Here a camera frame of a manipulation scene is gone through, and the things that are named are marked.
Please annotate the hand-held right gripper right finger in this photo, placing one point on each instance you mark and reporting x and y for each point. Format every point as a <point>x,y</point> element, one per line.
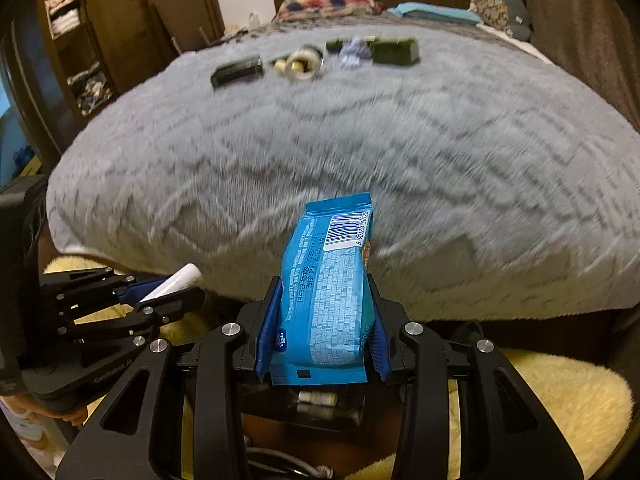
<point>378,345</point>

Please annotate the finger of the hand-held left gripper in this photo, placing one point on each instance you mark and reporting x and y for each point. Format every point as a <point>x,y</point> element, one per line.
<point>165,310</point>
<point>137,292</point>

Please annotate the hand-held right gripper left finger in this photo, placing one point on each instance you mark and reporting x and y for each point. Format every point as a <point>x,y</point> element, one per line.
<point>267,330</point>

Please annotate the blue snack packet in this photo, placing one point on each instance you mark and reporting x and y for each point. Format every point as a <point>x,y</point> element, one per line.
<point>300,300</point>

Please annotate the black bin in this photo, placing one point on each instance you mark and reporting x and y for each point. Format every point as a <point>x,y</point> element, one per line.
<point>270,407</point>

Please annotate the small black box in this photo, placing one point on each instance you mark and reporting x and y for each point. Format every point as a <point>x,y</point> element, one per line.
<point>235,72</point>

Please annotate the green rectangular packet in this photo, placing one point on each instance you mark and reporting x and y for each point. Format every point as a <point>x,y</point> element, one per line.
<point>395,52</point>

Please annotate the person's left hand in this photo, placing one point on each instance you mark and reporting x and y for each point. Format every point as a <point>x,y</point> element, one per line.
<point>55,414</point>

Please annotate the yellow fluffy blanket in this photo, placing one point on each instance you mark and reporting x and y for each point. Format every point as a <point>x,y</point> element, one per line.
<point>550,400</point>

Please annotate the patterned folded clothes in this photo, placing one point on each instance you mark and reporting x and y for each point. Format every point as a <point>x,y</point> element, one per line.
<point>90,87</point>

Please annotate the grey fluffy blanket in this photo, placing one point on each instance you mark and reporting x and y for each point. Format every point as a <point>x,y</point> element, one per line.
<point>350,135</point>

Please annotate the wooden shelf unit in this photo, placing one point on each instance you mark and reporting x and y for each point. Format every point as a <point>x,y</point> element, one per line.
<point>102,25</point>

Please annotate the white folded clothes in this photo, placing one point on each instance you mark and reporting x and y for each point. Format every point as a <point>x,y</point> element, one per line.
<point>62,12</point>

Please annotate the clear tape roll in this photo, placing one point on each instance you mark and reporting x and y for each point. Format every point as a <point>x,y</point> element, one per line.
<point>298,62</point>

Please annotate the crumpled purple white wrapper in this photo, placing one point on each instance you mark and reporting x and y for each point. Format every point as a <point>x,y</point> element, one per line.
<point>352,54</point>

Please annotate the small dark green packet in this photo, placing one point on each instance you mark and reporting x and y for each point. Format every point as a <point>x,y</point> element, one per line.
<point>334,45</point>

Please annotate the wooden wardrobe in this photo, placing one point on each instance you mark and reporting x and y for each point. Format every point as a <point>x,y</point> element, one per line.
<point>165,0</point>

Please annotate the plaid pillow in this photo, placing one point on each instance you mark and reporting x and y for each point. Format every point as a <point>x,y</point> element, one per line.
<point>327,2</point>

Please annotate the blue folded cloth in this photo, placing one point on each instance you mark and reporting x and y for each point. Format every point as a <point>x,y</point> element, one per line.
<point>435,12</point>

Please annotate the patterned grey cushion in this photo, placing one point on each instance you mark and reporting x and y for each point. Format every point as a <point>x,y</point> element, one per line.
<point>495,7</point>

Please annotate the brown curtain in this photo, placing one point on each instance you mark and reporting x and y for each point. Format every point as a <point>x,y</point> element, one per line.
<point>575,20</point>

